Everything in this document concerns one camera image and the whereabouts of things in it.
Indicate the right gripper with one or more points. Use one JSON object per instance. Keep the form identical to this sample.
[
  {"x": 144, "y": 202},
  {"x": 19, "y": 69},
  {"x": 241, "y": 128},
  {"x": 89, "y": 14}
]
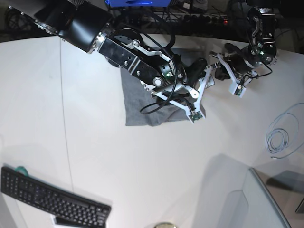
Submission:
[{"x": 193, "y": 77}]

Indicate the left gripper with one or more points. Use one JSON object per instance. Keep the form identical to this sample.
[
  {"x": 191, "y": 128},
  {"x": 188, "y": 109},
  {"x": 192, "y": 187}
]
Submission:
[{"x": 243, "y": 68}]

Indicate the grey t-shirt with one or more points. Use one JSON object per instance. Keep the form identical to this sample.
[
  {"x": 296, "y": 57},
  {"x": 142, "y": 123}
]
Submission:
[{"x": 136, "y": 97}]

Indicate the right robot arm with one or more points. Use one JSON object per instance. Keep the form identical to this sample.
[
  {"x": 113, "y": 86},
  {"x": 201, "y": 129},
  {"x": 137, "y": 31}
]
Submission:
[{"x": 90, "y": 28}]

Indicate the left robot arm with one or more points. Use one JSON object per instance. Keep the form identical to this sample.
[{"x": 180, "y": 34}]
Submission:
[{"x": 260, "y": 32}]

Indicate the white power strip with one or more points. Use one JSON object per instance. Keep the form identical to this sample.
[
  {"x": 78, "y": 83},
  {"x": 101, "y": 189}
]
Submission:
[{"x": 216, "y": 19}]

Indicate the blue box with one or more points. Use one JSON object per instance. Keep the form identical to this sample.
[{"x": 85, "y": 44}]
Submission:
[{"x": 138, "y": 3}]

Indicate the black keyboard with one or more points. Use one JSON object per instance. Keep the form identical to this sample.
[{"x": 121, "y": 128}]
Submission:
[{"x": 78, "y": 210}]

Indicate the green tape roll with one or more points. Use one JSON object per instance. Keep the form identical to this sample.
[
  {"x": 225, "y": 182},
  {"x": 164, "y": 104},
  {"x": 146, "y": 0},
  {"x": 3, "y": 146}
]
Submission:
[{"x": 22, "y": 170}]

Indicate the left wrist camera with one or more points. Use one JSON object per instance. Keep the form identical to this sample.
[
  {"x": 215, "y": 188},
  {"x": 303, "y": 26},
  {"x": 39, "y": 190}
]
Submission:
[{"x": 237, "y": 89}]

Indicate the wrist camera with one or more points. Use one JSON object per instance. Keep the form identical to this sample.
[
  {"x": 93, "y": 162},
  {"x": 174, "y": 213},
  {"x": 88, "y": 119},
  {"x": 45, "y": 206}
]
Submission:
[
  {"x": 237, "y": 89},
  {"x": 195, "y": 115}
]

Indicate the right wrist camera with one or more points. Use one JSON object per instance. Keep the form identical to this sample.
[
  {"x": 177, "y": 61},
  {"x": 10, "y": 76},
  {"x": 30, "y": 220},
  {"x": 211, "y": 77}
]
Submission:
[{"x": 195, "y": 115}]

